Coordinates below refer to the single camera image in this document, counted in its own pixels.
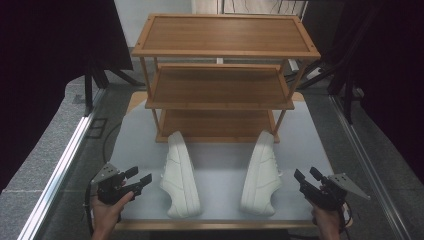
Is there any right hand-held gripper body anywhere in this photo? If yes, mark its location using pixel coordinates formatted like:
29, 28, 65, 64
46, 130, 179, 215
299, 172, 371, 212

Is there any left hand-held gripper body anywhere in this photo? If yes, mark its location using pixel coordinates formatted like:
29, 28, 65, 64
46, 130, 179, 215
91, 162, 144, 205

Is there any white sneaker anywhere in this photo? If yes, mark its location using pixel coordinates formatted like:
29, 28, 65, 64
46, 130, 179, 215
239, 130, 284, 217
159, 130, 203, 219

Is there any wooden three-tier shoe rack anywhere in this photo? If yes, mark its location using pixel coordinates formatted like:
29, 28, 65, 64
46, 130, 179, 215
131, 13, 322, 144

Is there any person's right hand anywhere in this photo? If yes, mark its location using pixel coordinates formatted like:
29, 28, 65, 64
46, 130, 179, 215
311, 201, 342, 231

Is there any person's left hand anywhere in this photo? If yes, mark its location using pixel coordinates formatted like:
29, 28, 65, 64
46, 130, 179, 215
89, 191, 135, 233

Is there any dark floor socket plate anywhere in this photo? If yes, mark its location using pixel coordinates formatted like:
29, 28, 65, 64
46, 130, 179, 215
86, 117, 108, 140

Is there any black metal stand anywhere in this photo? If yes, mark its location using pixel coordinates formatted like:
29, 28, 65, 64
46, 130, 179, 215
83, 59, 145, 117
297, 0, 371, 125

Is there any white power strip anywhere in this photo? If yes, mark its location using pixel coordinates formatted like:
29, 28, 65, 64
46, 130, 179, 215
288, 58, 324, 81

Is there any black curtain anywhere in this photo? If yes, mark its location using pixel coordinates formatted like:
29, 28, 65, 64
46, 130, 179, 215
0, 0, 134, 194
328, 0, 424, 188

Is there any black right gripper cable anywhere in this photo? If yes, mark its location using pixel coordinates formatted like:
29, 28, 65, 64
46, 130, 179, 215
337, 199, 352, 240

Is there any black floor cable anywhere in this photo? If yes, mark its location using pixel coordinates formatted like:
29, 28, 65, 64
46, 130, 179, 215
102, 122, 123, 164

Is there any aluminium floor rail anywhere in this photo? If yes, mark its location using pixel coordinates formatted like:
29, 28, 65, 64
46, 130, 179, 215
17, 89, 105, 240
329, 94, 414, 240

